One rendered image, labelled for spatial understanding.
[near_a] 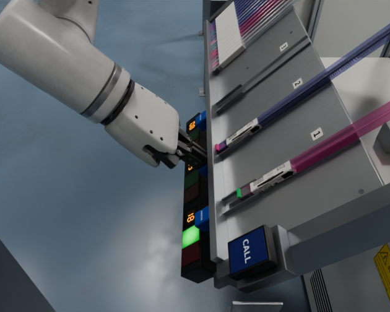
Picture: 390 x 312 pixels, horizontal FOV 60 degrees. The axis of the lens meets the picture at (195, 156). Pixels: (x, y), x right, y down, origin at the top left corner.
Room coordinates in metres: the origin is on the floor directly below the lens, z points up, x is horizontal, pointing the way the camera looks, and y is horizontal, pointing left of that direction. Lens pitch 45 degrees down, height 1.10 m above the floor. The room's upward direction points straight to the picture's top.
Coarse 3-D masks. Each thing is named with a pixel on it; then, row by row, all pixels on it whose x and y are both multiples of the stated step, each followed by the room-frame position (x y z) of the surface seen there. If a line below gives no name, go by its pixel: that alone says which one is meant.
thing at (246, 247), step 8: (256, 232) 0.18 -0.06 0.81; (240, 240) 0.18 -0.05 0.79; (248, 240) 0.18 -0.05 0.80; (256, 240) 0.17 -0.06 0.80; (232, 248) 0.18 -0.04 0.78; (240, 248) 0.17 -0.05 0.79; (248, 248) 0.17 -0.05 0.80; (256, 248) 0.17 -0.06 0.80; (264, 248) 0.16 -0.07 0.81; (232, 256) 0.17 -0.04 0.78; (240, 256) 0.17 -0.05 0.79; (248, 256) 0.16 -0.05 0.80; (256, 256) 0.16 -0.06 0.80; (264, 256) 0.15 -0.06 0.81; (232, 264) 0.16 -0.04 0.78; (240, 264) 0.16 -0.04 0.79; (248, 264) 0.15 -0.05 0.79; (232, 272) 0.15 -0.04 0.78
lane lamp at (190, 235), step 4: (188, 228) 0.28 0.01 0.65; (192, 228) 0.28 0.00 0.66; (196, 228) 0.28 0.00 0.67; (184, 232) 0.28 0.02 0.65; (188, 232) 0.28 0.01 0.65; (192, 232) 0.27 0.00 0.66; (196, 232) 0.27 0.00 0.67; (184, 236) 0.27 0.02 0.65; (188, 236) 0.27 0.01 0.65; (192, 236) 0.27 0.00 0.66; (196, 236) 0.26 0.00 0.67; (184, 240) 0.27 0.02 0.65; (188, 240) 0.26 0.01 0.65; (192, 240) 0.26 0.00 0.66; (196, 240) 0.26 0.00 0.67; (184, 244) 0.26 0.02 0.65; (188, 244) 0.26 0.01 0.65
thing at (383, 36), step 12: (372, 36) 0.39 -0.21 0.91; (384, 36) 0.38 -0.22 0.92; (360, 48) 0.38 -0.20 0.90; (372, 48) 0.38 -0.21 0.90; (348, 60) 0.38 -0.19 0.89; (324, 72) 0.38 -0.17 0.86; (336, 72) 0.38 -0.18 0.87; (312, 84) 0.38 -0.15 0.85; (324, 84) 0.38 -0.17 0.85; (288, 96) 0.39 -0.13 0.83; (300, 96) 0.38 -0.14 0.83; (276, 108) 0.38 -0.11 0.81; (288, 108) 0.38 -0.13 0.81; (264, 120) 0.38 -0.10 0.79
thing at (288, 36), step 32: (288, 32) 0.55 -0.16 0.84; (256, 64) 0.54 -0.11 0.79; (288, 64) 0.47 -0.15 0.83; (320, 64) 0.42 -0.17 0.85; (224, 96) 0.52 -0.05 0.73; (256, 96) 0.45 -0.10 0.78; (320, 96) 0.36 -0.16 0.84; (224, 128) 0.43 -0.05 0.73; (288, 128) 0.34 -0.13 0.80; (320, 128) 0.31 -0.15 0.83; (224, 160) 0.36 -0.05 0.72; (256, 160) 0.32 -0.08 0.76; (288, 160) 0.29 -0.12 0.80; (320, 160) 0.27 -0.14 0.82; (352, 160) 0.24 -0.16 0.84; (288, 192) 0.25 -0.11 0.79; (320, 192) 0.23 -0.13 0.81; (352, 192) 0.21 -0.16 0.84; (256, 224) 0.23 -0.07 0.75; (288, 224) 0.21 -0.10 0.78
